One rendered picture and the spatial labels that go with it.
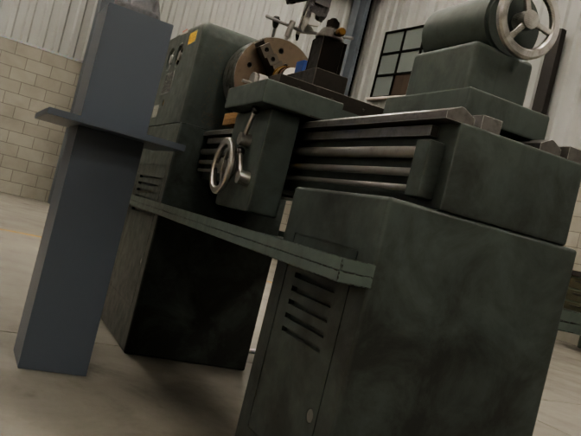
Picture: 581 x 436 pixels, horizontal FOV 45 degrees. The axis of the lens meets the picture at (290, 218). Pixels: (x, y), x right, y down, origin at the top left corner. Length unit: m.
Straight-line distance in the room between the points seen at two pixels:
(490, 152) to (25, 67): 11.31
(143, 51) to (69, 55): 10.31
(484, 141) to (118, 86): 1.23
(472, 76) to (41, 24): 11.33
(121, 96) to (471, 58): 1.13
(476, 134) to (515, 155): 0.10
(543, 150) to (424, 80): 0.31
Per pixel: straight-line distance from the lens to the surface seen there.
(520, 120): 1.41
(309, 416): 1.30
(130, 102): 2.18
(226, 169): 1.83
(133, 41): 2.20
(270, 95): 1.72
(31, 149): 12.30
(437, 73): 1.50
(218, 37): 2.67
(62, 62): 12.44
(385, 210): 1.19
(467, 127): 1.27
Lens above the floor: 0.59
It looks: 1 degrees up
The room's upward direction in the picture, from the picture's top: 14 degrees clockwise
